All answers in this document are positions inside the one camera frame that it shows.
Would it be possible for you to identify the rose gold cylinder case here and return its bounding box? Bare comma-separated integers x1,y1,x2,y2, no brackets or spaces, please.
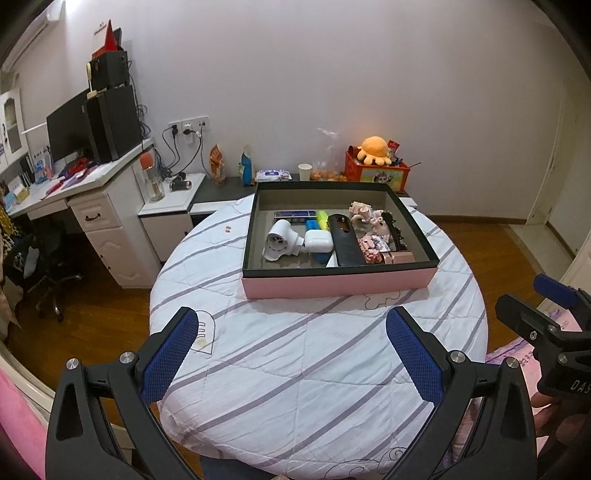
382,251,415,265

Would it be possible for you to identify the black hair clip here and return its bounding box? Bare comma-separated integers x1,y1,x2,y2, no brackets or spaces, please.
382,211,409,252

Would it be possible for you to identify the pink brick block toy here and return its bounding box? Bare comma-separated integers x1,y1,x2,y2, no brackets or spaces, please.
358,234,393,265

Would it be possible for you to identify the pink pig doll figure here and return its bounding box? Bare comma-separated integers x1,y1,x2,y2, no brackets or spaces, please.
349,201,391,236

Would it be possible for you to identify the black tv remote control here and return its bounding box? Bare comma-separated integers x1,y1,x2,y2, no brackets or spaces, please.
329,213,366,267

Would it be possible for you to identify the white earbuds case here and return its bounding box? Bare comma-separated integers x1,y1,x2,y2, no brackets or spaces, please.
304,229,334,254

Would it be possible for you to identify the yellow highlighter pen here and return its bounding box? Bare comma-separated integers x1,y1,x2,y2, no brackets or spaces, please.
317,210,329,231

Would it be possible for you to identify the white hair dryer toy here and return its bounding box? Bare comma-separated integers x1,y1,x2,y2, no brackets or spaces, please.
263,219,304,262

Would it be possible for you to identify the dark blue small box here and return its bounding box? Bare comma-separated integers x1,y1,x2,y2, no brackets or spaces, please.
273,210,317,223

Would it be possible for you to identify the white charger adapter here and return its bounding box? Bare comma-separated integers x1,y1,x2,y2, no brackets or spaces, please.
325,252,339,268

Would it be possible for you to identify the person's right hand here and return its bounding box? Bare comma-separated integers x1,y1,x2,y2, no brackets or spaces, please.
530,392,587,445

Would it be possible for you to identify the white striped quilted tablecloth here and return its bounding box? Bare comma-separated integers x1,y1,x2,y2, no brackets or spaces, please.
149,197,488,479

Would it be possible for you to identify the red toy storage box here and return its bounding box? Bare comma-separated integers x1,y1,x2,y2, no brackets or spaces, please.
344,146,411,193

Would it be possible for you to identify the white desk with drawers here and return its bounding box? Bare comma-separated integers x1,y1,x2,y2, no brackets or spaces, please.
8,139,160,289

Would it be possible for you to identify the orange octopus plush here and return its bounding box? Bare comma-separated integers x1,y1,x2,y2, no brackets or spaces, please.
356,136,392,166

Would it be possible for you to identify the low white black cabinet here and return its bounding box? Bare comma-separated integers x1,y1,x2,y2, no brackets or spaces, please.
138,172,419,262

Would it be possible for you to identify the orange lid water bottle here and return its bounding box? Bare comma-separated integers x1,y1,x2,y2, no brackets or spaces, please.
139,151,165,202

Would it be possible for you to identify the pink box with black rim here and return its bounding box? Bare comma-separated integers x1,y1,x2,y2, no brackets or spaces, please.
242,182,440,299

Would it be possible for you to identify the clear bag of oranges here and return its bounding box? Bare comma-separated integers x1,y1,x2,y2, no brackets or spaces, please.
311,128,346,182

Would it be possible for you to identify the white paper cup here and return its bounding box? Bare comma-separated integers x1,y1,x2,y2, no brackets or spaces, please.
297,163,312,181

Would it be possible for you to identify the orange snack bag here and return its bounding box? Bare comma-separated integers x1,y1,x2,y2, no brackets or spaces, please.
209,144,225,186

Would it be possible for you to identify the black computer monitor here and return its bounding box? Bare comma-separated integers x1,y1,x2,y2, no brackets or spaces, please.
46,89,92,162

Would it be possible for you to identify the blue white carton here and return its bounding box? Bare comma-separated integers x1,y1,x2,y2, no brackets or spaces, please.
238,145,256,186

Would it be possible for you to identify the white glass cabinet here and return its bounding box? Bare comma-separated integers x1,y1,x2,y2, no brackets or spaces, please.
0,88,29,172

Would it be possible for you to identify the wet wipes pack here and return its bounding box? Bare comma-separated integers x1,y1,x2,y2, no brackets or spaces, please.
256,169,293,183

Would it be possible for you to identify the large black speaker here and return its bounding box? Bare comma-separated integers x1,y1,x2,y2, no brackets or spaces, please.
83,85,142,163

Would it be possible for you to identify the small black speaker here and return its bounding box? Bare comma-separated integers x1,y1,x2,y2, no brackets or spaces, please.
87,50,129,91

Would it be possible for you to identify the small black camera device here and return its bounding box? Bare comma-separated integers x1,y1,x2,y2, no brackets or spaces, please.
169,172,192,192

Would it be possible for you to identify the white wall power strip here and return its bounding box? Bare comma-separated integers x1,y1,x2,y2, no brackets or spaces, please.
168,115,211,134

